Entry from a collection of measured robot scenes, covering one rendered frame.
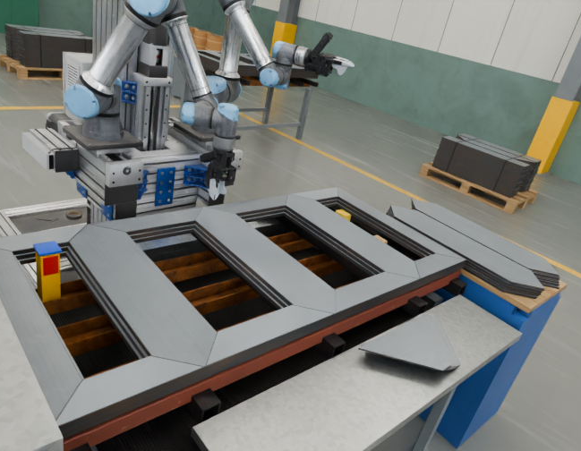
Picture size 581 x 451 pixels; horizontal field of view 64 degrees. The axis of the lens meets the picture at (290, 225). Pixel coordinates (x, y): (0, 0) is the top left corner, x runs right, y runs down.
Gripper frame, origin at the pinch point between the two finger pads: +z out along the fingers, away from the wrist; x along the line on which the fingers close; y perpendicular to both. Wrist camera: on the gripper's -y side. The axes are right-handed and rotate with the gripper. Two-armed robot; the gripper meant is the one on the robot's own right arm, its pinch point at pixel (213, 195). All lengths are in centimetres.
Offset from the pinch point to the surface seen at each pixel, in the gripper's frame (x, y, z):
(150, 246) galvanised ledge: -18.1, -11.4, 24.9
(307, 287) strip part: 1, 55, 7
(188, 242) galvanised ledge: -2.2, -9.7, 25.6
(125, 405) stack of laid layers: -63, 69, 9
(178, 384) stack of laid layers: -51, 69, 10
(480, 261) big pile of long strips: 84, 72, 8
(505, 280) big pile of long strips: 83, 84, 9
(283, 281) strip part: -3.8, 49.1, 7.2
